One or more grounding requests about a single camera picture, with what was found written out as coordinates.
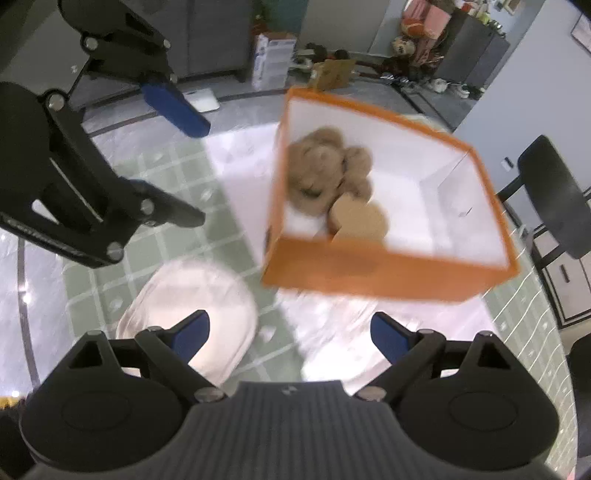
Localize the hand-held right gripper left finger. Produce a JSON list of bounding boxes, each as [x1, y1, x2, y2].
[[69, 310, 227, 403]]

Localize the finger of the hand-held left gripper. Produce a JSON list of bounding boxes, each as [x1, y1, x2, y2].
[[0, 82, 206, 269], [58, 0, 212, 138]]

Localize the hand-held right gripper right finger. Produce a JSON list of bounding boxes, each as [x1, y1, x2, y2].
[[353, 312, 511, 402]]

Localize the orange cardboard box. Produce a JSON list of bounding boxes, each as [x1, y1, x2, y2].
[[261, 87, 522, 303]]

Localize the white bathroom scale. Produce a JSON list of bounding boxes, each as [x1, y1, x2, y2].
[[182, 88, 222, 114]]

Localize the clear plastic container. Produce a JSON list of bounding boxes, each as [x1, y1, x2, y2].
[[115, 259, 259, 386]]

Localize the white plastic drawer unit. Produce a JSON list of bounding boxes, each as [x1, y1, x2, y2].
[[252, 32, 298, 91]]

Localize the brown teddy bear plush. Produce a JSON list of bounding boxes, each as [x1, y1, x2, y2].
[[286, 127, 391, 243]]

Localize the brown cardboard box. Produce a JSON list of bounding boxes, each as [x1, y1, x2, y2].
[[308, 58, 358, 91]]

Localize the white drawer cabinet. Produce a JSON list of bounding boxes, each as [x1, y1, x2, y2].
[[530, 225, 591, 329]]

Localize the black chair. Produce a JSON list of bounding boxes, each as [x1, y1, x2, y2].
[[496, 135, 591, 260]]

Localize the white shoes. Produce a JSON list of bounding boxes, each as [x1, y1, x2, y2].
[[428, 78, 485, 100]]

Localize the pink bags pile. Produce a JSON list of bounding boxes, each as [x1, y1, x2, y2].
[[400, 0, 452, 41]]

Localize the dark grey cabinet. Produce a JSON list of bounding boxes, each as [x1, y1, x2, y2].
[[434, 8, 511, 96]]

